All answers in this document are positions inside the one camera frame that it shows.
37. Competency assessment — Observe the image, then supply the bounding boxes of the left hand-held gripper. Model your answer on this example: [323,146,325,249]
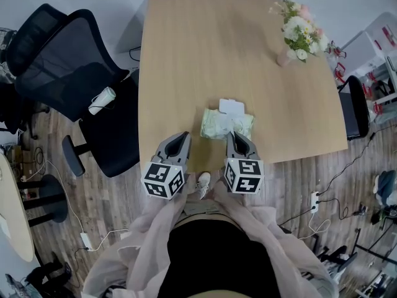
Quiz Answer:
[141,131,192,201]

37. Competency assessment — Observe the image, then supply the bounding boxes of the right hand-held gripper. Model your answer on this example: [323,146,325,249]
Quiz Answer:
[223,131,265,196]

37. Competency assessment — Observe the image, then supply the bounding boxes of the white tissue sheet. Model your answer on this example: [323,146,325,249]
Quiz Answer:
[220,112,249,135]

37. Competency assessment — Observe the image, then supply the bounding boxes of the green tissue packet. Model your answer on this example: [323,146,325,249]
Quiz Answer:
[200,97,256,141]

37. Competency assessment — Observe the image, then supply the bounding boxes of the person's right forearm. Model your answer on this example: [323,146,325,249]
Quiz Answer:
[213,180,280,254]

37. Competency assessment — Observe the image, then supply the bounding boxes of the person's left forearm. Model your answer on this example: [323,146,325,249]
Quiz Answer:
[123,174,192,260]

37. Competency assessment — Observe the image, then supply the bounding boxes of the person's white shoe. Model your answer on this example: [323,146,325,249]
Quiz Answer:
[195,171,212,200]

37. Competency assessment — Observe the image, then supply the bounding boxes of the white cylindrical bottle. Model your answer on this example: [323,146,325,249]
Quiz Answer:
[87,86,117,115]

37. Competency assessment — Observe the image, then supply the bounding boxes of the wooden table white legs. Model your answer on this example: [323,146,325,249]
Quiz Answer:
[116,0,349,174]

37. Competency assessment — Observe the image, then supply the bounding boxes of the person's body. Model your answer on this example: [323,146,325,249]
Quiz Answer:
[82,197,341,298]

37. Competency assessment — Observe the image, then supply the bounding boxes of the black folding chair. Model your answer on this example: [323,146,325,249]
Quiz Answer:
[337,75,370,142]

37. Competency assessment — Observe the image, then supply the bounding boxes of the cluster of clear water jugs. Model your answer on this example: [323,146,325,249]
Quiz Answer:
[325,40,382,117]

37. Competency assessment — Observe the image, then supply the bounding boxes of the vase with white flowers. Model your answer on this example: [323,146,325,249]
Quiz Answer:
[269,0,330,67]

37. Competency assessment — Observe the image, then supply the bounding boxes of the black mesh office chair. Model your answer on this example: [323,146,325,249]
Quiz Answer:
[6,3,140,178]

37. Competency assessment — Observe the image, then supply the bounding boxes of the white water dispenser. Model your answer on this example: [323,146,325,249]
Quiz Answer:
[339,31,385,76]

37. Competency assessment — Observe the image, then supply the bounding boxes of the small white table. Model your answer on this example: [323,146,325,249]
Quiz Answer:
[383,54,397,104]

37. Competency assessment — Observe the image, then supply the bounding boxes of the black tripod stand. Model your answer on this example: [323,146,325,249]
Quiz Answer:
[353,220,397,265]

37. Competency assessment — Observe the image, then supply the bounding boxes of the beige oval table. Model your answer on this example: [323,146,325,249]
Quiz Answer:
[0,152,68,263]

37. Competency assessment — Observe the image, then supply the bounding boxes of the water jug red label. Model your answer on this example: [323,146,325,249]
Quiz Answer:
[364,11,397,54]

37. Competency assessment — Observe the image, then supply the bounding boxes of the white power cable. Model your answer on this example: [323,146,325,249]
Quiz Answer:
[298,212,332,241]

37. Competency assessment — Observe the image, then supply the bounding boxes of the black power cable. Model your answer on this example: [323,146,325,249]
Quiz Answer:
[318,125,397,198]

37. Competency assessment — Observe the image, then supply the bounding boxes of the thin white cable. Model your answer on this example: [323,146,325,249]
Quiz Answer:
[40,159,85,235]

